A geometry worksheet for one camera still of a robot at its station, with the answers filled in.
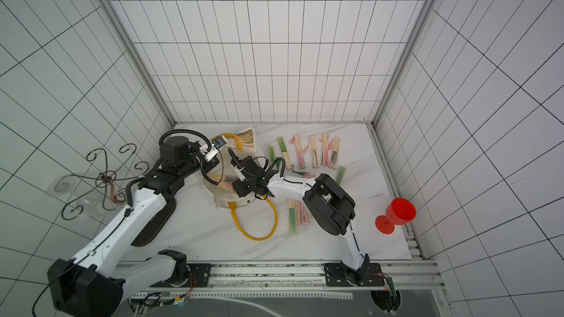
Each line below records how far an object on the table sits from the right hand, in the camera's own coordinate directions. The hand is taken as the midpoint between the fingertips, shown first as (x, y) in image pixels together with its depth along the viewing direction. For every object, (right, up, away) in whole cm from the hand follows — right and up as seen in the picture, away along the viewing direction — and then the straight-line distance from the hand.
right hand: (242, 176), depth 93 cm
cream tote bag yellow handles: (+1, +11, -19) cm, 23 cm away
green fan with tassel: (+45, 0, +7) cm, 45 cm away
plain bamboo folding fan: (+33, +7, +13) cm, 37 cm away
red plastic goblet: (+57, -9, -20) cm, 61 cm away
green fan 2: (+22, -13, -5) cm, 26 cm away
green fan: (+12, +9, +13) cm, 20 cm away
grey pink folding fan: (+44, +10, +14) cm, 47 cm away
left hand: (-7, +13, -14) cm, 20 cm away
